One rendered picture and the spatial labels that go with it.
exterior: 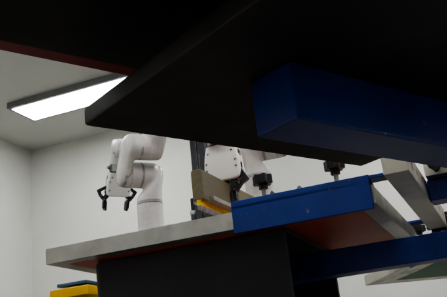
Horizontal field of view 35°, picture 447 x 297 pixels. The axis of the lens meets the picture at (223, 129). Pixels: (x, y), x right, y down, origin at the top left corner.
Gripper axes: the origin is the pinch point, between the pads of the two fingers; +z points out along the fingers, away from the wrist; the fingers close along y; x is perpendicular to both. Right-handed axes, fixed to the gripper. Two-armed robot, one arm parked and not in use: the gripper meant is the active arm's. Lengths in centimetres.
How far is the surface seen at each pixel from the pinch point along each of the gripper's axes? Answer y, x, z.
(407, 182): -49, 25, 10
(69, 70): 210, -250, -188
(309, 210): -29.3, 30.8, 13.2
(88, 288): 46.7, -5.5, 15.4
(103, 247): 20.2, 29.7, 12.6
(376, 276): -18, -98, 14
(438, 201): -52, 2, 10
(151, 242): 7.7, 29.7, 13.6
